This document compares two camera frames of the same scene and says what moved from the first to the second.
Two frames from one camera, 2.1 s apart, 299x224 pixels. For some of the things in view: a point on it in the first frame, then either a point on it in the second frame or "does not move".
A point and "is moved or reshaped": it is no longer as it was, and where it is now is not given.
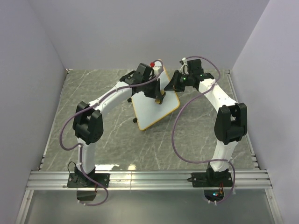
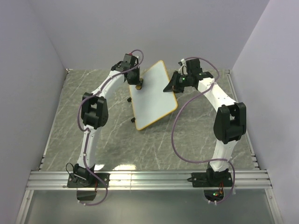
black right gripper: x=173 y=85 does not move
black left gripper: x=156 y=93 to x=137 y=82
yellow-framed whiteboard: x=147 y=111 does not move
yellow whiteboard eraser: x=158 y=101 is moved or reshaped
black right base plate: x=211 y=179 does not move
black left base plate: x=79 y=180 does not move
